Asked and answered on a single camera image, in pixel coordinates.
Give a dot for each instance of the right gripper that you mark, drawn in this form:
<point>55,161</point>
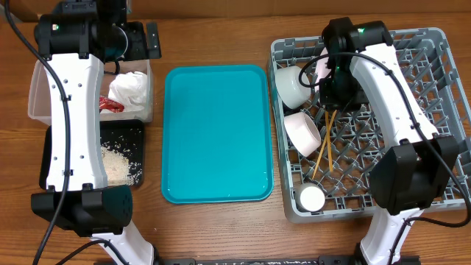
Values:
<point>332,103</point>

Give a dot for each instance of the large white plate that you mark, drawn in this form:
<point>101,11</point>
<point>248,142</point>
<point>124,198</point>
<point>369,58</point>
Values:
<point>321,70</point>

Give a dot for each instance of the wooden chopstick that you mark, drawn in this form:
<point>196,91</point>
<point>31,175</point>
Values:
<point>328,121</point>
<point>323,147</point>

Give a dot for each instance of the grey bowl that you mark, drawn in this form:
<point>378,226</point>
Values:
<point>289,88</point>

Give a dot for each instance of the small pink bowl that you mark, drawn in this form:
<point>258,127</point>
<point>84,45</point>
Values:
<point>303,133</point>

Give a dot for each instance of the white cup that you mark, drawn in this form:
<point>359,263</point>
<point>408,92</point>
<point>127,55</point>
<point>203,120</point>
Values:
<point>310,197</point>

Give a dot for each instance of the white napkin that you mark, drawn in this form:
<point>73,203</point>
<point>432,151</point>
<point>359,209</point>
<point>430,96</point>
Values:
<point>129,89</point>

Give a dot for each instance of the leftover rice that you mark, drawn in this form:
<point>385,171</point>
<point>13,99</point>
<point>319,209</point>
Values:
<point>123,162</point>

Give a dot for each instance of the red snack wrapper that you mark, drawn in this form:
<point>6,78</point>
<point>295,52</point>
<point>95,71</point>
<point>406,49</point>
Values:
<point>109,104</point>

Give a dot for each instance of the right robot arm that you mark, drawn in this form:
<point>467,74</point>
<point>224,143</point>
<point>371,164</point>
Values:
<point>363,69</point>

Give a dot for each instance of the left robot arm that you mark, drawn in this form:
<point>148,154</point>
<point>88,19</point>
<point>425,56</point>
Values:
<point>75,42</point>

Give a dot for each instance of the grey dishwasher rack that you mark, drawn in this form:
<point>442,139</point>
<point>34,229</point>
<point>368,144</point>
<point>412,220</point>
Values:
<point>426,61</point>

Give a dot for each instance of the clear plastic waste bin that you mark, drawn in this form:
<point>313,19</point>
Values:
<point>39,107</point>

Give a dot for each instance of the teal serving tray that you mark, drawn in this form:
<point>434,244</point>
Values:
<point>217,141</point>

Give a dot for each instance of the black plastic tray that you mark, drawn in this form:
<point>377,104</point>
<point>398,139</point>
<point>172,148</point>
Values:
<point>125,137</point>

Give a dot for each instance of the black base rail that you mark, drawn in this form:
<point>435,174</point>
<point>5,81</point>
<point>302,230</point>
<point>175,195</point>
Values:
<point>321,260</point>

